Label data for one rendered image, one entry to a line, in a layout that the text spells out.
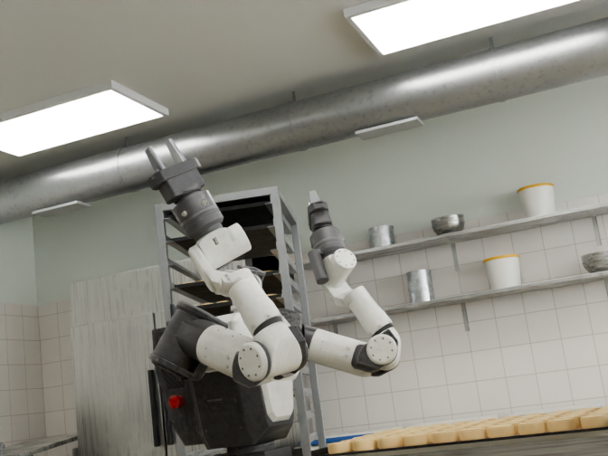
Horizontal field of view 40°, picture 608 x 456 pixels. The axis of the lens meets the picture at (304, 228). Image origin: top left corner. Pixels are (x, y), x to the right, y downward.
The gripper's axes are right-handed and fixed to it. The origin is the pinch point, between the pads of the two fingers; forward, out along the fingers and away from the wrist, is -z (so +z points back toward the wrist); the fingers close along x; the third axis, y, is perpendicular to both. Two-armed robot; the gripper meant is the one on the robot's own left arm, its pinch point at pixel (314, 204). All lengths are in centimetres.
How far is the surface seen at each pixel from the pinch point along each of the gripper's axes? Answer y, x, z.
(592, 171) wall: -227, -252, -150
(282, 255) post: 6, -68, -28
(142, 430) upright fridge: 102, -335, -89
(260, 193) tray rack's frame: 9, -59, -52
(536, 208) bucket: -179, -252, -132
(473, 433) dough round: -8, 41, 89
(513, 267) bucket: -157, -275, -107
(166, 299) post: 52, -76, -27
